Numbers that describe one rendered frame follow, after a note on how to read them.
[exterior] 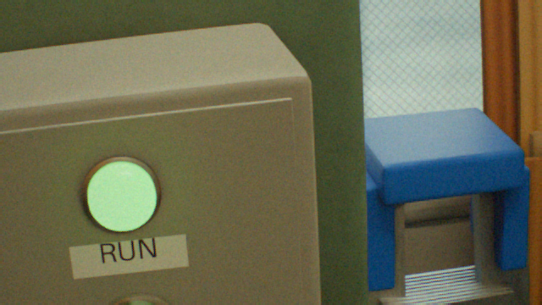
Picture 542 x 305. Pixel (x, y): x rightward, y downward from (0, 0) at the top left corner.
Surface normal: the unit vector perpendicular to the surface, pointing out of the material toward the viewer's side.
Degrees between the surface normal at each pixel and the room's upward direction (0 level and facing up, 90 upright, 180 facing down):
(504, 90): 87
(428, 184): 90
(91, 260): 90
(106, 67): 0
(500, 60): 87
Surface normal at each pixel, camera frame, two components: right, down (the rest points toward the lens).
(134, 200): 0.25, 0.31
